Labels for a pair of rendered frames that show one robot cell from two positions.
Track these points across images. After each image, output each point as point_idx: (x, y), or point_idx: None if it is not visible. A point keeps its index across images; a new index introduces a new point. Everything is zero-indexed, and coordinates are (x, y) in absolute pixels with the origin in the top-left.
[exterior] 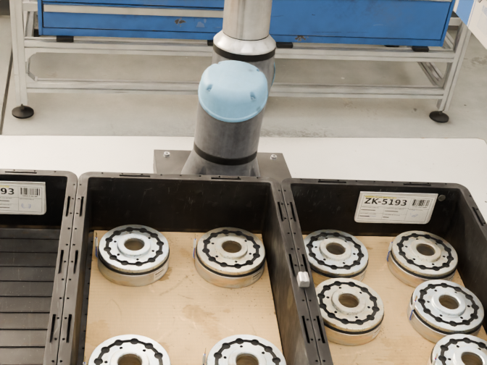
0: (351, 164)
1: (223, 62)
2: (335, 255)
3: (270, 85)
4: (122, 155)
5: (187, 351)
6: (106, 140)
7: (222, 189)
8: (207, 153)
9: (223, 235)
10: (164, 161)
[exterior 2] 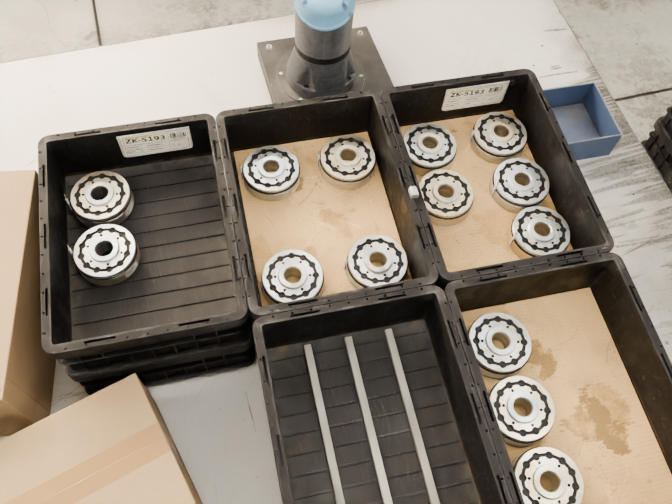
0: (425, 24)
1: None
2: (430, 149)
3: None
4: (228, 47)
5: (329, 251)
6: (211, 33)
7: (334, 106)
8: (309, 57)
9: (339, 144)
10: (269, 55)
